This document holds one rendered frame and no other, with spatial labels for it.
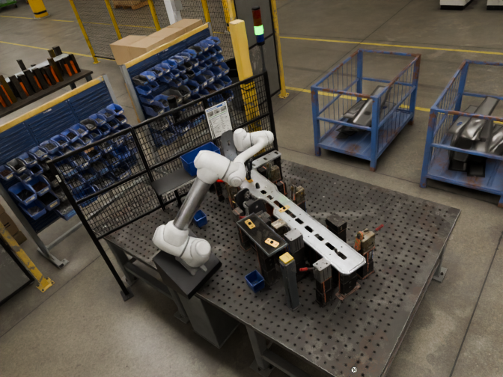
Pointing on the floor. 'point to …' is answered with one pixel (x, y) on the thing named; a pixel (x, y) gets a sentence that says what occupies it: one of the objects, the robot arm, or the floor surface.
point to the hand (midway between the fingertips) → (248, 175)
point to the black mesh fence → (155, 165)
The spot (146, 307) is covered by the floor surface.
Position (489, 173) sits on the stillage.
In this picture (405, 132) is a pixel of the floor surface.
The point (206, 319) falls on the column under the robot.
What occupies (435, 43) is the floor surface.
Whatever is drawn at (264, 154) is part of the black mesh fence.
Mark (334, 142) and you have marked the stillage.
